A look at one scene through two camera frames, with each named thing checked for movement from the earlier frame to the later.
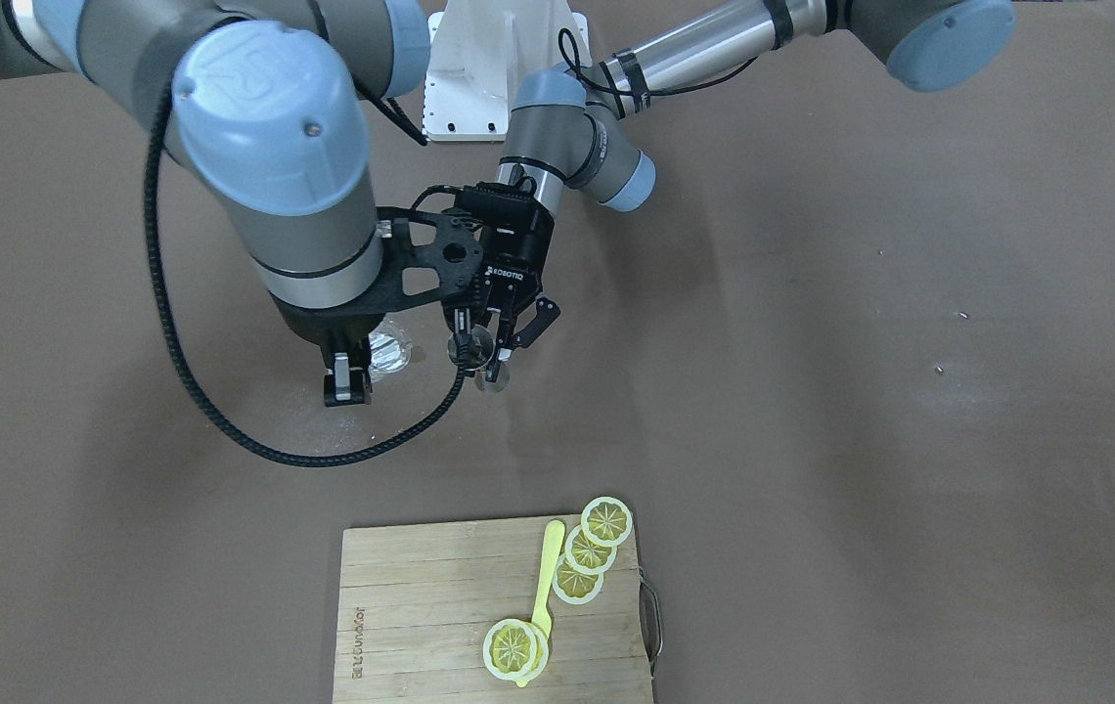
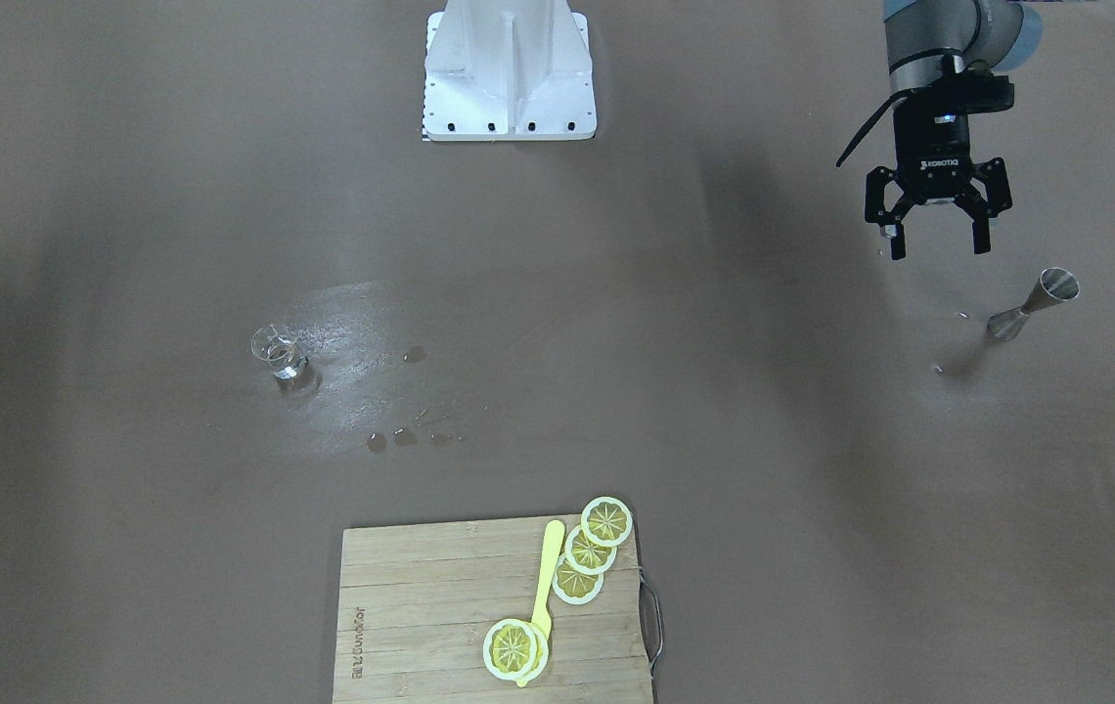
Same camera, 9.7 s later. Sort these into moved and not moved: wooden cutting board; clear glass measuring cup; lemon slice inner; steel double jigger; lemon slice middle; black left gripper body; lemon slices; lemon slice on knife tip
Moved: steel double jigger; clear glass measuring cup; black left gripper body
Not moved: wooden cutting board; lemon slice middle; lemon slices; lemon slice on knife tip; lemon slice inner
